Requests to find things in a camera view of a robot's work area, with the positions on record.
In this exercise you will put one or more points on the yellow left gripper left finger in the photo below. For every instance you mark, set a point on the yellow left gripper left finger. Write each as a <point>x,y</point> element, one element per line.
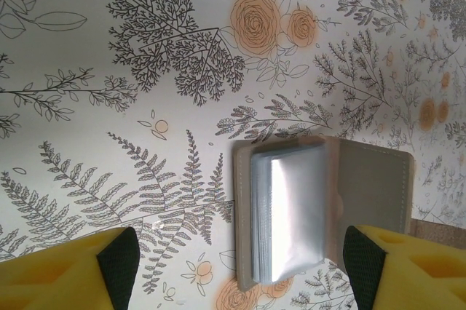
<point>47,277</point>

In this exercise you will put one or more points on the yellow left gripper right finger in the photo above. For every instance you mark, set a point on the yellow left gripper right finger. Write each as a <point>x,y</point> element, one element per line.
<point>418,273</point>

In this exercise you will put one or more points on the beige card holder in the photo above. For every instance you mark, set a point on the beige card holder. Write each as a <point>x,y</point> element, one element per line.
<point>367,186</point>

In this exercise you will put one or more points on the floral print tablecloth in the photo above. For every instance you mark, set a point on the floral print tablecloth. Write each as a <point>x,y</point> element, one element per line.
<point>109,124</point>

